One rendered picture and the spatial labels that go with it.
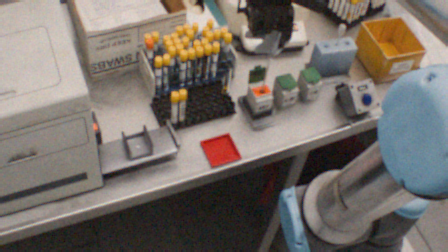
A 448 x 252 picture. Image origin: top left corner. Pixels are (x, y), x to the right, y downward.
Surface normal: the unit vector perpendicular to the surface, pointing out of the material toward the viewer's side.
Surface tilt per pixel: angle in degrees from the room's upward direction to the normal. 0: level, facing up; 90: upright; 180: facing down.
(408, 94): 83
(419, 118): 83
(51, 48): 0
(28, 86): 0
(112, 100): 0
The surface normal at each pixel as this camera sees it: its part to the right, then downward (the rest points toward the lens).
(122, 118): 0.10, -0.60
